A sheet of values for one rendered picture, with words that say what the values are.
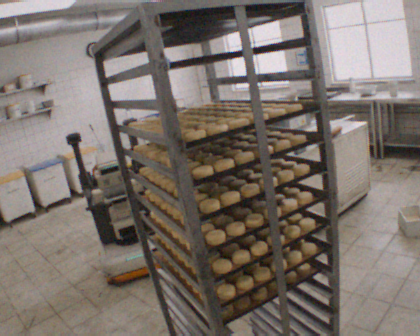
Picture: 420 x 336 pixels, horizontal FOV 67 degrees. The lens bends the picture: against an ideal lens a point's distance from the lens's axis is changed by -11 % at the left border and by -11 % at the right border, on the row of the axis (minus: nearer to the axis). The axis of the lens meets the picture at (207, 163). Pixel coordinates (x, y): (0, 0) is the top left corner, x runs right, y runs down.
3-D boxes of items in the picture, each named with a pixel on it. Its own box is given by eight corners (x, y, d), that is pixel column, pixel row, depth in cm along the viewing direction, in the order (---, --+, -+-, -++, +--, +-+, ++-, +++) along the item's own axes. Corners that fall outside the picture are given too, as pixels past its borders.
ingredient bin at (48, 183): (45, 214, 515) (30, 168, 494) (35, 207, 562) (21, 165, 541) (75, 202, 548) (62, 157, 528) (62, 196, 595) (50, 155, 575)
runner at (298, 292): (234, 255, 169) (233, 250, 168) (238, 253, 170) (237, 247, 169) (328, 318, 113) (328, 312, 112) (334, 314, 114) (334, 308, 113)
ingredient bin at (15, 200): (8, 230, 474) (-9, 182, 454) (0, 221, 520) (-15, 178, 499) (39, 217, 509) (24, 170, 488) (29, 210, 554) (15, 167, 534)
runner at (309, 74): (202, 87, 147) (201, 80, 146) (208, 85, 148) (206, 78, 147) (310, 80, 91) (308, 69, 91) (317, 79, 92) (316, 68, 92)
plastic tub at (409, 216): (397, 222, 302) (397, 207, 298) (418, 219, 296) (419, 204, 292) (406, 238, 274) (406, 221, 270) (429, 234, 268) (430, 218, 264)
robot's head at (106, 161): (96, 164, 285) (93, 153, 273) (120, 157, 291) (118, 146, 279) (100, 178, 278) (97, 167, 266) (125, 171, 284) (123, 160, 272)
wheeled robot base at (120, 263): (102, 255, 349) (95, 234, 343) (160, 237, 368) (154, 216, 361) (108, 288, 288) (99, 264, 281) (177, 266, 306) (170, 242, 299)
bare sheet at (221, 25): (105, 60, 124) (105, 56, 124) (200, 42, 140) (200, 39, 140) (162, 27, 72) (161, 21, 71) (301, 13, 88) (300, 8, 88)
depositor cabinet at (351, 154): (320, 187, 424) (313, 120, 402) (371, 196, 366) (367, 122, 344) (245, 230, 356) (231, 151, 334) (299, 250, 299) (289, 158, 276)
